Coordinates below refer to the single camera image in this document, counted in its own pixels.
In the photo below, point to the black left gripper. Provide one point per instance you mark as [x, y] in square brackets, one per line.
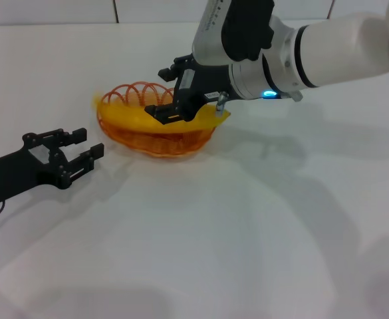
[14, 171]

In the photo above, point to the yellow banana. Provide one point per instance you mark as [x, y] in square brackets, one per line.
[127, 116]

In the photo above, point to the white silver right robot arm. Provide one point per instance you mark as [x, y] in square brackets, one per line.
[330, 50]

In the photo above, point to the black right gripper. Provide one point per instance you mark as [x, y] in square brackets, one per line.
[207, 83]

